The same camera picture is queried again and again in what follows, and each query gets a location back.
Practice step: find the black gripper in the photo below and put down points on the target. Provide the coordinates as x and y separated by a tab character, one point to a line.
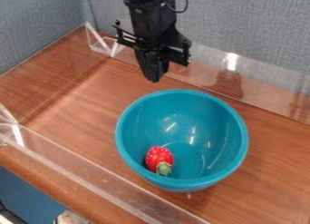
152	36

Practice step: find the blue plastic bowl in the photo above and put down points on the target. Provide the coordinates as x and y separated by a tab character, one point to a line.
198	127

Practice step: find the red toy strawberry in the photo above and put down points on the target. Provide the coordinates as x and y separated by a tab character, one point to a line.
159	160

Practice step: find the clear acrylic back barrier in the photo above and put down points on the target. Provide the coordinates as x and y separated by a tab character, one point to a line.
260	84

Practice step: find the clear acrylic barrier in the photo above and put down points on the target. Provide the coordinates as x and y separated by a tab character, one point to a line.
260	84
85	187

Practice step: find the clear acrylic front barrier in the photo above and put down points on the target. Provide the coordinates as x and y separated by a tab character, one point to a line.
85	187

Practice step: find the clear acrylic corner bracket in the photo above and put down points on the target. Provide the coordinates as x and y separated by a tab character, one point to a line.
103	45

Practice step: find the clear acrylic left bracket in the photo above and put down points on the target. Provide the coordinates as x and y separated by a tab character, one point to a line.
9	127

